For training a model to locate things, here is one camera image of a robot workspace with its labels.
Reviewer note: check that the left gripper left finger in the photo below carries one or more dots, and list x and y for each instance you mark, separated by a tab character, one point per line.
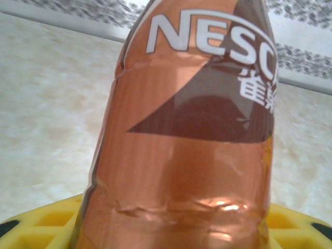
36	228

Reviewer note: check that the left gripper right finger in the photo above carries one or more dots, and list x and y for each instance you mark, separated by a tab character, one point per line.
298	230

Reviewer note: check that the brown coffee bottle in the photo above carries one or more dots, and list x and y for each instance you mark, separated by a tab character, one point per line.
168	155

